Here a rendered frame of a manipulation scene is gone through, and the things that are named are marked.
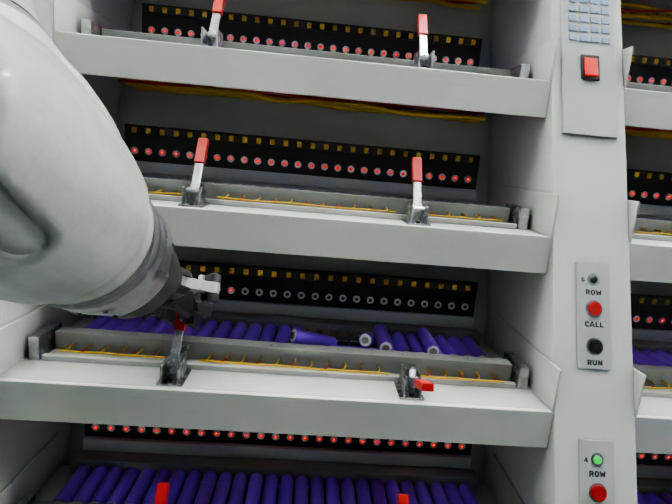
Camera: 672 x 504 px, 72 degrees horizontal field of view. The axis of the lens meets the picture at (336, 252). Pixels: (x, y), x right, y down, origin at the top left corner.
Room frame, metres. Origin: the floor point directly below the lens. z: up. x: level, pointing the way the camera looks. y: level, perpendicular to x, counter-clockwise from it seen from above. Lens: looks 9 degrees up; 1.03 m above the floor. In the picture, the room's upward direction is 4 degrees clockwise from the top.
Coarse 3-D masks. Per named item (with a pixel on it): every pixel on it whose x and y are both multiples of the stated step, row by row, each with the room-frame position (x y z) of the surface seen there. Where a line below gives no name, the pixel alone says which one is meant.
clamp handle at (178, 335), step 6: (174, 324) 0.53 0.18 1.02; (180, 324) 0.53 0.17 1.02; (180, 330) 0.53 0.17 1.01; (174, 336) 0.53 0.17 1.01; (180, 336) 0.53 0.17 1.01; (174, 342) 0.53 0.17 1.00; (180, 342) 0.53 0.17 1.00; (174, 348) 0.53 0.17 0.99; (180, 348) 0.53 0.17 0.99; (174, 354) 0.53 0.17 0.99; (174, 360) 0.53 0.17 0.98; (180, 360) 0.54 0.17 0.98
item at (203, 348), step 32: (96, 352) 0.56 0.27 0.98; (128, 352) 0.58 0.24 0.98; (160, 352) 0.58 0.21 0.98; (192, 352) 0.58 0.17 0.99; (224, 352) 0.58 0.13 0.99; (256, 352) 0.58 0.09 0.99; (288, 352) 0.58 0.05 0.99; (320, 352) 0.58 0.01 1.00; (352, 352) 0.58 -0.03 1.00; (384, 352) 0.59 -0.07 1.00; (416, 352) 0.60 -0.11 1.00
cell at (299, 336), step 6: (294, 330) 0.60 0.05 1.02; (300, 330) 0.60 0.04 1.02; (294, 336) 0.59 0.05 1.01; (300, 336) 0.59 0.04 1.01; (306, 336) 0.60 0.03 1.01; (312, 336) 0.60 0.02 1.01; (318, 336) 0.61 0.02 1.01; (324, 336) 0.62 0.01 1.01; (330, 336) 0.63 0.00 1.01; (294, 342) 0.59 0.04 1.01; (300, 342) 0.60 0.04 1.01; (306, 342) 0.60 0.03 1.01; (312, 342) 0.60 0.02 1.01; (318, 342) 0.61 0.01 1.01; (324, 342) 0.61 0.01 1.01; (330, 342) 0.62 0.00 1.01; (336, 342) 0.62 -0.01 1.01
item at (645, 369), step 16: (640, 304) 0.71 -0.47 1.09; (656, 304) 0.70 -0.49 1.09; (640, 320) 0.72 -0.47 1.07; (656, 320) 0.72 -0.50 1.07; (640, 336) 0.72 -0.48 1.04; (656, 336) 0.72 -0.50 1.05; (640, 352) 0.68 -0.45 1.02; (656, 352) 0.69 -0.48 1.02; (640, 368) 0.61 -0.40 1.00; (656, 368) 0.62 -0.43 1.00; (640, 384) 0.53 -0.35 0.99; (656, 384) 0.62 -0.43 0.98; (640, 400) 0.53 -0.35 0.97; (656, 400) 0.58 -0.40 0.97; (640, 416) 0.54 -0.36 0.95; (656, 416) 0.55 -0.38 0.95; (640, 432) 0.55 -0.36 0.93; (656, 432) 0.55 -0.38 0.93; (640, 448) 0.56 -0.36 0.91; (656, 448) 0.56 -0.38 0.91
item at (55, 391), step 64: (64, 320) 0.63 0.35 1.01; (384, 320) 0.70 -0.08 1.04; (448, 320) 0.70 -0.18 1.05; (0, 384) 0.50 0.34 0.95; (64, 384) 0.50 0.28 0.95; (128, 384) 0.51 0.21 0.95; (192, 384) 0.53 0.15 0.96; (256, 384) 0.54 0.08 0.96; (320, 384) 0.55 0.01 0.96; (384, 384) 0.56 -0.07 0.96
